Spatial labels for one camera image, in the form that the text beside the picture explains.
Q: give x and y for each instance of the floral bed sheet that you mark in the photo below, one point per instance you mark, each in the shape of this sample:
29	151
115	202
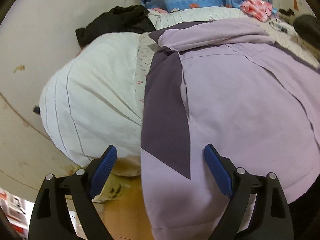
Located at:
142	62

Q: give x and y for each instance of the red and white boxes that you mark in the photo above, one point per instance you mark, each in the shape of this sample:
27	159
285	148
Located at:
15	210

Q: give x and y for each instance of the dark rounded object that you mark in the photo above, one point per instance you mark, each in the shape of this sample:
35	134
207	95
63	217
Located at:
308	27

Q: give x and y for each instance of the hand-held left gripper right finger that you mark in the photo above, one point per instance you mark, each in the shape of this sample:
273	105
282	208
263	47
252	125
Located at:
220	172

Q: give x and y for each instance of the black jacket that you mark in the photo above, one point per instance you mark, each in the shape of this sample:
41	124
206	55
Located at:
112	22

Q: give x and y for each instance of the dark blue cloth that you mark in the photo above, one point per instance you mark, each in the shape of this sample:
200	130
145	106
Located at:
36	110

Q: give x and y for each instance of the black cloth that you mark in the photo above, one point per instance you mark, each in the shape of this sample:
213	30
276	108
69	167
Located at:
305	220

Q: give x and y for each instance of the pink red checked cloth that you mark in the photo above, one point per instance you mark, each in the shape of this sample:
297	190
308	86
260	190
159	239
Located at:
257	7

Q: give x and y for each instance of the purple jacket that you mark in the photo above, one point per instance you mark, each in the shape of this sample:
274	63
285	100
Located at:
237	105

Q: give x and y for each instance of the white printed box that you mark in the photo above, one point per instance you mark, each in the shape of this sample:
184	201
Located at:
112	187

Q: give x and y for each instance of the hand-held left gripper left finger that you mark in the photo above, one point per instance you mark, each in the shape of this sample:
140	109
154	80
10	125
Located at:
103	172

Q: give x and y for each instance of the white striped quilt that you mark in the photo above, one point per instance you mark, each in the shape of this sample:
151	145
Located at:
100	92

